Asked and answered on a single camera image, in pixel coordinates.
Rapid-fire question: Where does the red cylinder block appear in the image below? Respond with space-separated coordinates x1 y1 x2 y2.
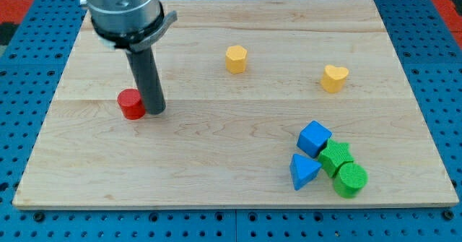
116 88 146 120

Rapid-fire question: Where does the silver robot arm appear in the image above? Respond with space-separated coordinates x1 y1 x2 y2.
80 0 178 53

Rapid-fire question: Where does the green star block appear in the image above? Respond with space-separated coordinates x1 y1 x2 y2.
318 139 354 178

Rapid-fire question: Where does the wooden board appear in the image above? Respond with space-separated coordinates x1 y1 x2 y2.
13 0 459 210

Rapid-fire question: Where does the yellow hexagon block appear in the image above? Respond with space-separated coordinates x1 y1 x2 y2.
225 46 248 74

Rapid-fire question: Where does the blue cube block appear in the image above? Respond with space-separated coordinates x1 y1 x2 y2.
297 121 332 158

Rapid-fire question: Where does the blue triangle block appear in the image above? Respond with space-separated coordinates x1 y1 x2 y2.
289 154 322 191

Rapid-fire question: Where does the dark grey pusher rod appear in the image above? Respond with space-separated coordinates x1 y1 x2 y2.
126 48 166 115

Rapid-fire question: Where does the yellow heart block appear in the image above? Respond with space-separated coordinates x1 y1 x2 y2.
321 64 349 93

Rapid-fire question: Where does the green cylinder block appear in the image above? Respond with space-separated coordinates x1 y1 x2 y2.
334 163 368 199

